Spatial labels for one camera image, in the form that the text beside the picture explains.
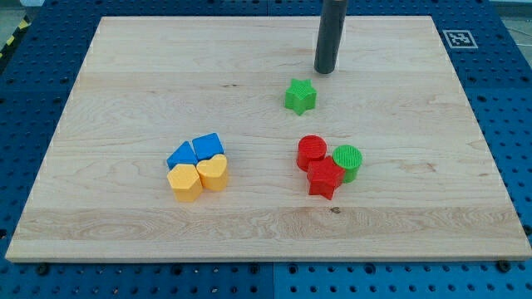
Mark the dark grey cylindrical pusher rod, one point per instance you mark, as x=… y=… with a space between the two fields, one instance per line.
x=329 y=35

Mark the green star block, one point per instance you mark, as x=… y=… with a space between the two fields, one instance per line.
x=300 y=96

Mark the red star block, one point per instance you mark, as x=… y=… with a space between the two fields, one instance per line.
x=324 y=177

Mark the white fiducial marker tag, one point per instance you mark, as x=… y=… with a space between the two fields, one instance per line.
x=459 y=39

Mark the red cylinder block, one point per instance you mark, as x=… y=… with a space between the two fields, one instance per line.
x=310 y=148

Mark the green cylinder block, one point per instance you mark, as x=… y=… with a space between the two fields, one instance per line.
x=350 y=159

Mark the blue square block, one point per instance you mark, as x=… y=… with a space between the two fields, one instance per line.
x=207 y=146

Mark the light wooden board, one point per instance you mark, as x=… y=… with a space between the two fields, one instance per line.
x=428 y=188

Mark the yellow heart block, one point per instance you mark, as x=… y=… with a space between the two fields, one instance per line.
x=213 y=172

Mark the blue triangle block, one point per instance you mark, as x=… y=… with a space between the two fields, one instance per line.
x=184 y=154

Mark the yellow hexagon block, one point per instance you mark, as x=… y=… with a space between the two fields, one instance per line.
x=185 y=183

